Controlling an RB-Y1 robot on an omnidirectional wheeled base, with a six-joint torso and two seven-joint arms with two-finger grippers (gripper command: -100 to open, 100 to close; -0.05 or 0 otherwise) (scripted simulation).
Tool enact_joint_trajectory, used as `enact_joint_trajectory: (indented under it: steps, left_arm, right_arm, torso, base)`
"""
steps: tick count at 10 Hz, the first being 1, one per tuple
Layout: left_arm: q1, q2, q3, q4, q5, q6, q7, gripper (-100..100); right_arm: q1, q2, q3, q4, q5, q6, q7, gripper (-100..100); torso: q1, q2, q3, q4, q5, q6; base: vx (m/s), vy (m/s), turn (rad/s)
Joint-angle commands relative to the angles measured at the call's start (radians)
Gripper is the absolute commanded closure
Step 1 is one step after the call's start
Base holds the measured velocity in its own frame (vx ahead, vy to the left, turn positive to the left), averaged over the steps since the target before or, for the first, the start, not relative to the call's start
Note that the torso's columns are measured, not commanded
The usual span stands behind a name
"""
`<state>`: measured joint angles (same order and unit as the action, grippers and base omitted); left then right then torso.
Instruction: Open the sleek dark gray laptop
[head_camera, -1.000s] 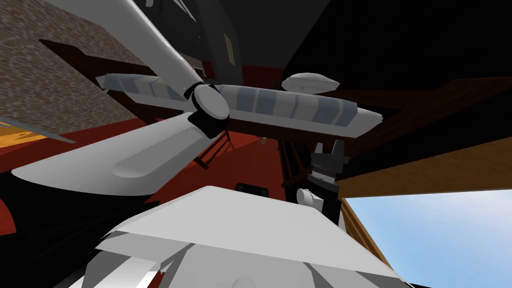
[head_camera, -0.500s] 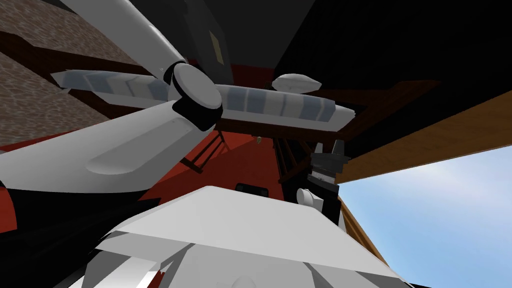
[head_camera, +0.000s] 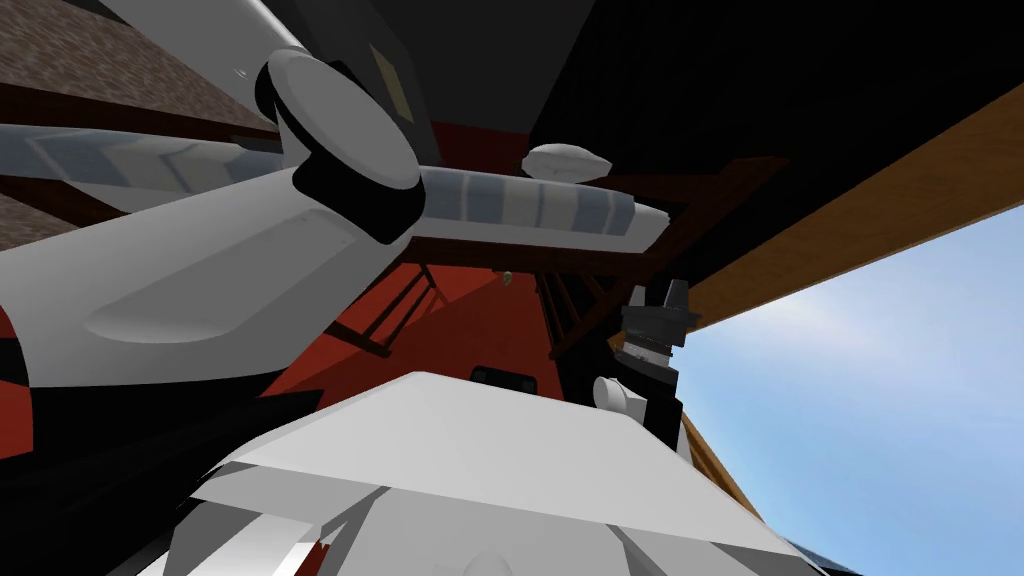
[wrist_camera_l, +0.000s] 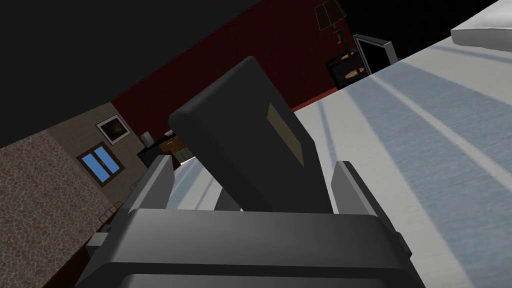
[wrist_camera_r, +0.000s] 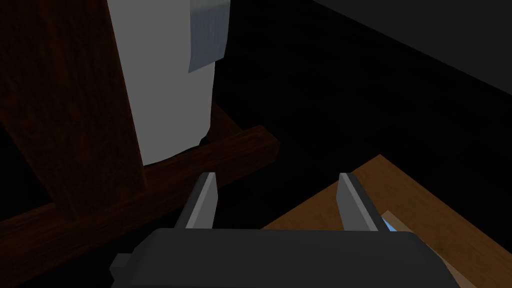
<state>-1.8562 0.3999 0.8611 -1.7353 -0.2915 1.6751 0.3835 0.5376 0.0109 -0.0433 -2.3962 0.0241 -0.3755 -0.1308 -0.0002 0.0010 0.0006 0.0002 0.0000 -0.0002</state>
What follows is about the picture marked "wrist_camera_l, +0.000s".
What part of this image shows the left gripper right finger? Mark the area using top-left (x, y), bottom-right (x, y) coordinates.
top-left (330, 160), bottom-right (401, 235)

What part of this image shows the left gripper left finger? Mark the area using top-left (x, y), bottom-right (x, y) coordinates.
top-left (118, 153), bottom-right (176, 213)

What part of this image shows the dark dresser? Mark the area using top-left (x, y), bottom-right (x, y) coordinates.
top-left (136, 131), bottom-right (198, 168)

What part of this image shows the brown framed window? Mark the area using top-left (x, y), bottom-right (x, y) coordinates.
top-left (76, 141), bottom-right (125, 188)

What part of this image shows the framed dark picture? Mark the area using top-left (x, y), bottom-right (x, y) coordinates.
top-left (95, 114), bottom-right (132, 146)

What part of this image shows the bed with white striped cover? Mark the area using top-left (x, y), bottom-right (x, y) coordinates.
top-left (165, 23), bottom-right (512, 288)

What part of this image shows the black box with tan label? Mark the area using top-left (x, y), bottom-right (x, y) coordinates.
top-left (167, 55), bottom-right (335, 214)

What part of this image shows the black nightstand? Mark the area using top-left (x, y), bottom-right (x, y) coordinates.
top-left (324, 47), bottom-right (371, 91)

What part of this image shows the grey framed mirror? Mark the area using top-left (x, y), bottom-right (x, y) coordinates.
top-left (352, 34), bottom-right (399, 76)

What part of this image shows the floor lamp with dark shade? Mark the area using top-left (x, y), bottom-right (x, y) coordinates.
top-left (314, 0), bottom-right (348, 55)

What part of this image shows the white pillow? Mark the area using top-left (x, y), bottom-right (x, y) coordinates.
top-left (450, 0), bottom-right (512, 53)

